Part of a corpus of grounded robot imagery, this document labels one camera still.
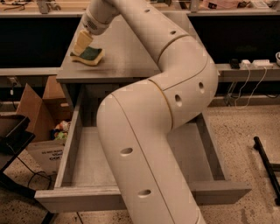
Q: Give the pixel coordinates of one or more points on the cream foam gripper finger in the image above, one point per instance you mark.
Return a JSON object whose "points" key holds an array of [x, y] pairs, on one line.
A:
{"points": [[83, 40]]}

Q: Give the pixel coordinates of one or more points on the green and yellow sponge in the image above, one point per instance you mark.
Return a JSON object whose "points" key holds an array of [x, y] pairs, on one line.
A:
{"points": [[90, 57]]}

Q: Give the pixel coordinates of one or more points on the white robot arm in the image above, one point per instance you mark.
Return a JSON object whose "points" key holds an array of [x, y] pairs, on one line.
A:
{"points": [[133, 122]]}

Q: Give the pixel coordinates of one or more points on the grey cabinet with counter top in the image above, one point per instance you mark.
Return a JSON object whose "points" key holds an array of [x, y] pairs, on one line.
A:
{"points": [[116, 58]]}

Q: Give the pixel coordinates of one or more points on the open grey top drawer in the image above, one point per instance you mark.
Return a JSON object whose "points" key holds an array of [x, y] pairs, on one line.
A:
{"points": [[86, 183]]}

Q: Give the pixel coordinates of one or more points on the open cardboard box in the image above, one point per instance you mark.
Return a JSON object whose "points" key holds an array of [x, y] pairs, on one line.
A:
{"points": [[45, 113]]}

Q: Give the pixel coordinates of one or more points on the colourful items in box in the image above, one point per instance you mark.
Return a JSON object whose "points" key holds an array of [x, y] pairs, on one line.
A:
{"points": [[60, 131]]}

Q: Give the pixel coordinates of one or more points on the black stand on left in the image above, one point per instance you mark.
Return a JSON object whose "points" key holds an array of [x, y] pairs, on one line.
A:
{"points": [[14, 138]]}

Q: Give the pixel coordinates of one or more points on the small black plug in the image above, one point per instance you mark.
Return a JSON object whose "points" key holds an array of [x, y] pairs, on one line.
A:
{"points": [[234, 63]]}

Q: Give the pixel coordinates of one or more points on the white power adapter block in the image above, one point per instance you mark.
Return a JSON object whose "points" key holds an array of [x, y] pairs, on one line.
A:
{"points": [[256, 64]]}

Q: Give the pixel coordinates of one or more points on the black metal bar on floor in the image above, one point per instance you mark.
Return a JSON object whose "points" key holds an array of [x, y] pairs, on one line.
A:
{"points": [[270, 168]]}

